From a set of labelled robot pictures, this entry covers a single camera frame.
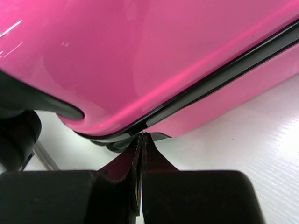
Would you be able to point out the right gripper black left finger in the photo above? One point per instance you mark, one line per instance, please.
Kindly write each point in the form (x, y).
(110, 195)

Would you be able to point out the pink hard-shell suitcase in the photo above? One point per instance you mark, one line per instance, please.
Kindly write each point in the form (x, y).
(110, 69)

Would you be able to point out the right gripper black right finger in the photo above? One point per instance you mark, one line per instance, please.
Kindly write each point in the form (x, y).
(172, 196)

